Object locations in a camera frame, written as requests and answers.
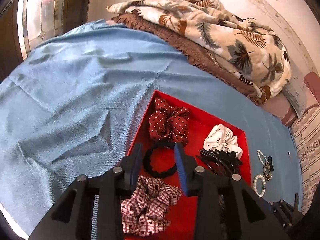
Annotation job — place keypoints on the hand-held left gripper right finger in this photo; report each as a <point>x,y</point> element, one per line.
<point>180,170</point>

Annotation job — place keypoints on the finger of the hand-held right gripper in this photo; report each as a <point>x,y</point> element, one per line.
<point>297,200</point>

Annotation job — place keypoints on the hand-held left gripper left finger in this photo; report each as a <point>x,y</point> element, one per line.
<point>137,162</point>

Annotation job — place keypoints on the black claw clip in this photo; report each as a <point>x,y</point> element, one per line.
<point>220,160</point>

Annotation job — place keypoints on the red box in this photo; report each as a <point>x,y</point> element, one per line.
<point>197,132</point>

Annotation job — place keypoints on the red plaid scrunchie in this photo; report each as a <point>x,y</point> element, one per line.
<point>150,205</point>

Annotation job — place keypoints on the red polka-dot scrunchie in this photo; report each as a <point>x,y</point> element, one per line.
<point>170,122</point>

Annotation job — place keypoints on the white dotted scrunchie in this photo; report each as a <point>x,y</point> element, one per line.
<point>221,140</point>

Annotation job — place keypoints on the leopard print scrunchie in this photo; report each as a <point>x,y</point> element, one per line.
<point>267,173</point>

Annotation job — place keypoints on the silver hair pin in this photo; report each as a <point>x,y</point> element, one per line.
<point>289,154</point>

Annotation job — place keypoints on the black satin scrunchie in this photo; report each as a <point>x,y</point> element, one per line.
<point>270,162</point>

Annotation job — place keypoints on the striped floral pillow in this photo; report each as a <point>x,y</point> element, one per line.
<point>308,150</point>

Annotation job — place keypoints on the pink bedsheet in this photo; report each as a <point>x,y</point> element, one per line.
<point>290,110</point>

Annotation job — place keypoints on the grey-blue pillow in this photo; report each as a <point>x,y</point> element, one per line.
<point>296,95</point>

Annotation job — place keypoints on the brown quilted blanket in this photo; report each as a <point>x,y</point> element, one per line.
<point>195,52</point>

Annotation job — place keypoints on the leaf print blanket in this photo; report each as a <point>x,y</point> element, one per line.
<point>220,35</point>

